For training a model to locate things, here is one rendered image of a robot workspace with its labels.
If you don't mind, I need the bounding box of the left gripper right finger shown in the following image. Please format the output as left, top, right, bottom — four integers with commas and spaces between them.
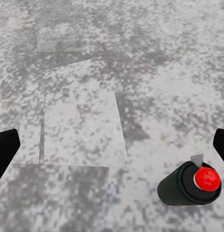
213, 128, 224, 159

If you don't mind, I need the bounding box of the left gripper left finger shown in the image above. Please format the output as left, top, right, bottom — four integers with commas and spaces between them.
0, 128, 20, 179

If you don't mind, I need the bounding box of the pesticide atomizer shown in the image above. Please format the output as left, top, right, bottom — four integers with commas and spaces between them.
158, 155, 222, 206

